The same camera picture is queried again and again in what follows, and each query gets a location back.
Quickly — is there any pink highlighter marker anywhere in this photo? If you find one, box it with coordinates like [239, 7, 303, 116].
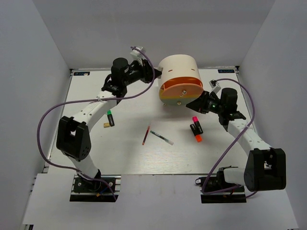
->
[192, 116, 203, 134]

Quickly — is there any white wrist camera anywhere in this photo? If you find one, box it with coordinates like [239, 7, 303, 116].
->
[209, 80, 221, 94]
[130, 46, 145, 62]

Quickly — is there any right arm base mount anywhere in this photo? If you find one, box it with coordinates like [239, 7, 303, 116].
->
[201, 167, 247, 204]

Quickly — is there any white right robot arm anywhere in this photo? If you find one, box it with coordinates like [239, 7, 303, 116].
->
[186, 88, 286, 192]

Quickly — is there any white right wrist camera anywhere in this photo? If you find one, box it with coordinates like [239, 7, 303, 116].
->
[209, 80, 221, 94]

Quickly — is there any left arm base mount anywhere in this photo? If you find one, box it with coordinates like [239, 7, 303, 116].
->
[70, 175, 121, 203]

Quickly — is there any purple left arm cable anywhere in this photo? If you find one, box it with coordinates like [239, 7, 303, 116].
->
[38, 45, 155, 202]

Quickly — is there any cream round drawer organizer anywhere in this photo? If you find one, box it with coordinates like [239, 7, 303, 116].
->
[158, 54, 203, 105]

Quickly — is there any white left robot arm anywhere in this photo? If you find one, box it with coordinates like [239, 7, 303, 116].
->
[56, 57, 162, 191]

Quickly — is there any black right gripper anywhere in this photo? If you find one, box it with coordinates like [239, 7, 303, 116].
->
[187, 91, 225, 115]

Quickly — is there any orange highlighter marker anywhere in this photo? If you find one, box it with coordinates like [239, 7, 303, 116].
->
[190, 124, 202, 142]

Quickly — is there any green pen refill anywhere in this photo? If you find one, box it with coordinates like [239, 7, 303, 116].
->
[150, 130, 174, 145]

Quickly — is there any green highlighter marker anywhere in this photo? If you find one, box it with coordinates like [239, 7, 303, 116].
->
[107, 110, 115, 127]

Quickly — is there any red pen refill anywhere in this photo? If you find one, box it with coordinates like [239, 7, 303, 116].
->
[142, 125, 150, 145]

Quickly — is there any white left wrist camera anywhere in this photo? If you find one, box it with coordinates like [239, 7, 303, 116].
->
[130, 46, 145, 62]

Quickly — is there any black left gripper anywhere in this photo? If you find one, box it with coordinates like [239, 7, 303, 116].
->
[123, 58, 162, 87]

